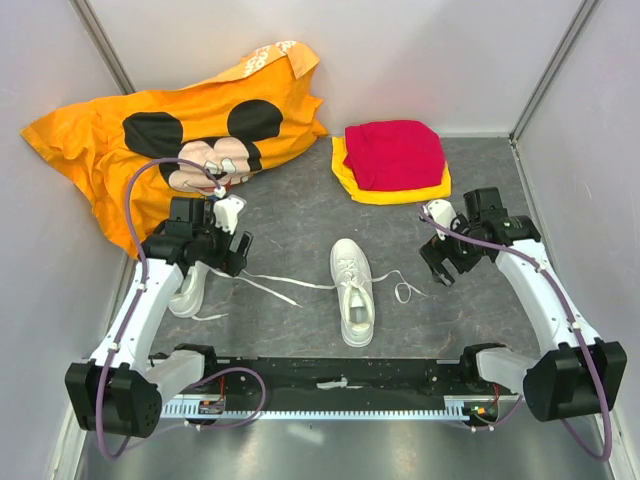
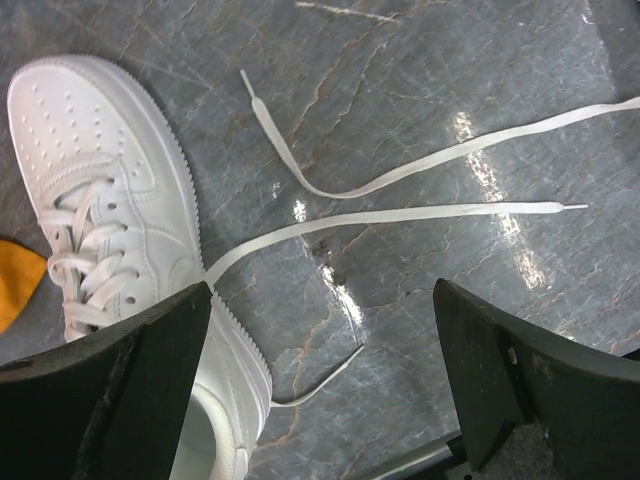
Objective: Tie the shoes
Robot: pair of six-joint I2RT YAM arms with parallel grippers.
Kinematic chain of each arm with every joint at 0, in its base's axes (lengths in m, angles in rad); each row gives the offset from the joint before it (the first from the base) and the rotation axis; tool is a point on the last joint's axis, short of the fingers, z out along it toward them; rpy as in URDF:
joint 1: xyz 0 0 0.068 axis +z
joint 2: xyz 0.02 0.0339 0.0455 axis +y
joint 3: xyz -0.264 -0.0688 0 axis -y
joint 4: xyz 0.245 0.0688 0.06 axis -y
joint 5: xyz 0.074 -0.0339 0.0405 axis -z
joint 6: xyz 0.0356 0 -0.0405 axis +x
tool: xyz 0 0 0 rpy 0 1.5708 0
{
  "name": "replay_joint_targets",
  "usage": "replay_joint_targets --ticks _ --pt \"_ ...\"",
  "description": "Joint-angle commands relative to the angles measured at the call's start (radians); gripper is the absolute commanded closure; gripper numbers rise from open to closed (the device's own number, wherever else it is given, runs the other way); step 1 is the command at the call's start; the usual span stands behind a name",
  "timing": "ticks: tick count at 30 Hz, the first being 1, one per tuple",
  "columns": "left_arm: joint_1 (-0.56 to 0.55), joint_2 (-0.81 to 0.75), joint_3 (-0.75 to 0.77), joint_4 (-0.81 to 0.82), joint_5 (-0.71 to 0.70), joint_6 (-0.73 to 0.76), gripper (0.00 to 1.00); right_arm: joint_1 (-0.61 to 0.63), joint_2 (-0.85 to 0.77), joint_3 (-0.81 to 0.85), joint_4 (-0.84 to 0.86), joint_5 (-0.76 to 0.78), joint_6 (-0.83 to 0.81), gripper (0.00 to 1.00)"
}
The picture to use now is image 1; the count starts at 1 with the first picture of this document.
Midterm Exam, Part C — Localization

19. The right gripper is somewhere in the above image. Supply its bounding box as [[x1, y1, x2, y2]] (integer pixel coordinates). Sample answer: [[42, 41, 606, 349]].
[[418, 212, 486, 287]]

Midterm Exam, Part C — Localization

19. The white sneaker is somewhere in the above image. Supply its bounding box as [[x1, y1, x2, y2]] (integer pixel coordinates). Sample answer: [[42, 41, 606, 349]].
[[212, 238, 427, 348], [168, 262, 301, 322]]

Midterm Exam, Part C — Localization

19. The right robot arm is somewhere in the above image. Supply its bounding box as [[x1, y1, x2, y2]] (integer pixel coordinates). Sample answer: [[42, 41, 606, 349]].
[[419, 187, 627, 422]]

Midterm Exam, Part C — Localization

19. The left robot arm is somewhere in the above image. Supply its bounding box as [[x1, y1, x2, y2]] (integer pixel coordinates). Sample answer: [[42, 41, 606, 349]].
[[65, 195, 253, 438]]

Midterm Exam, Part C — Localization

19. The yellow folded cloth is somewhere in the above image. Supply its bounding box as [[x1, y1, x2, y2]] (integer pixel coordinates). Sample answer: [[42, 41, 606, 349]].
[[331, 137, 452, 206]]

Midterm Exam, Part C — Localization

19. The red folded cloth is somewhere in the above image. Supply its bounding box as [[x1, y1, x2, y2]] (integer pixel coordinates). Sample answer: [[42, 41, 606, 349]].
[[344, 120, 446, 192]]

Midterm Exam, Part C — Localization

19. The orange Mickey Mouse bag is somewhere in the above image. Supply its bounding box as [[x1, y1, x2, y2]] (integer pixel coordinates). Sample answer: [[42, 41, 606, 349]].
[[22, 41, 326, 254]]

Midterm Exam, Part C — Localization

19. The white tape piece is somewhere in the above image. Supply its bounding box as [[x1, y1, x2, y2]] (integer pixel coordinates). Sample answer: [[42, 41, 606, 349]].
[[316, 377, 362, 391]]

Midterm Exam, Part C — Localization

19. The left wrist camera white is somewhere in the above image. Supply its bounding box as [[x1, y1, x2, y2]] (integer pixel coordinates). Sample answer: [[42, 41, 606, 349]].
[[213, 195, 246, 234]]

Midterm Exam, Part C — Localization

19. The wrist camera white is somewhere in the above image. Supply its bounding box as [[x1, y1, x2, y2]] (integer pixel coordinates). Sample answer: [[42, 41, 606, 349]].
[[213, 195, 246, 234], [423, 199, 456, 229]]

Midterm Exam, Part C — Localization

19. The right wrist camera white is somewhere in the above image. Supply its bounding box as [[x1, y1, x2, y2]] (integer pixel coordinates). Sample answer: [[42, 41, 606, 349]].
[[423, 199, 456, 229]]

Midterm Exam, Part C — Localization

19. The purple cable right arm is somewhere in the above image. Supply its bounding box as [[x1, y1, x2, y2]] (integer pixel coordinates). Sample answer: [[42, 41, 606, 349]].
[[417, 202, 614, 461]]

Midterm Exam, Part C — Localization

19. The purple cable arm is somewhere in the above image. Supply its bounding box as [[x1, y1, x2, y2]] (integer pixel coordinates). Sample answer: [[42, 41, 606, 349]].
[[417, 202, 614, 461], [94, 157, 226, 460]]

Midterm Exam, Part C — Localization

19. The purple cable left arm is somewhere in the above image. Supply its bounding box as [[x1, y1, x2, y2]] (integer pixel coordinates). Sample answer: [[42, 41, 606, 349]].
[[94, 157, 226, 460]]

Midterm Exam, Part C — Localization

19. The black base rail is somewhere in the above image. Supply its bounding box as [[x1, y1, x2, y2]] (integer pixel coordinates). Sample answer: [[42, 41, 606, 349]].
[[149, 354, 521, 414]]

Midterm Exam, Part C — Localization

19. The slotted cable duct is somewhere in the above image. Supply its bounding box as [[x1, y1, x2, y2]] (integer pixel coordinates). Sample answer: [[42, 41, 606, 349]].
[[160, 395, 497, 423]]

